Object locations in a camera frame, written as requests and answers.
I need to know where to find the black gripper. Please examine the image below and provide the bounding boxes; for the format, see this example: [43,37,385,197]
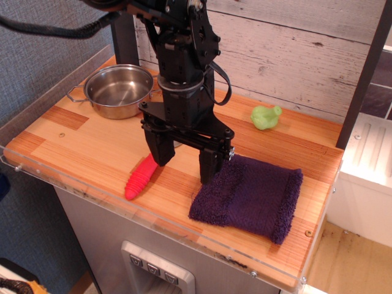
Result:
[139,75,234,184]

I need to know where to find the stainless steel pot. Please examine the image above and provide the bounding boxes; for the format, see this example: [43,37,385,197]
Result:
[67,64,160,119]

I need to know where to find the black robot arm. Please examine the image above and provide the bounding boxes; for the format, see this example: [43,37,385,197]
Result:
[88,1,234,184]

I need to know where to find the dark purple cloth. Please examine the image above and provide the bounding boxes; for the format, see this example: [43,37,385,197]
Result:
[189,155,303,245]

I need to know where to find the green plastic toy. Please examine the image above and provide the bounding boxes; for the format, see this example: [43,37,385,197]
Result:
[251,105,282,130]

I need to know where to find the grey cabinet with dispenser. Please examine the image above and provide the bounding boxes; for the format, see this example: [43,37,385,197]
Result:
[55,188,279,293]

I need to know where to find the clear acrylic edge guard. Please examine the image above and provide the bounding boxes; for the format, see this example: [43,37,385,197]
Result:
[1,147,306,293]

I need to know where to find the red handled metal spoon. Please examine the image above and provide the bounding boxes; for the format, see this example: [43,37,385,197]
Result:
[124,154,158,200]

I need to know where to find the dark vertical post left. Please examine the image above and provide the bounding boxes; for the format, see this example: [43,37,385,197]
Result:
[111,13,140,66]

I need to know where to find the black braided cable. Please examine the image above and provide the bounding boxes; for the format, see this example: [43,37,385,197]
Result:
[0,11,122,40]

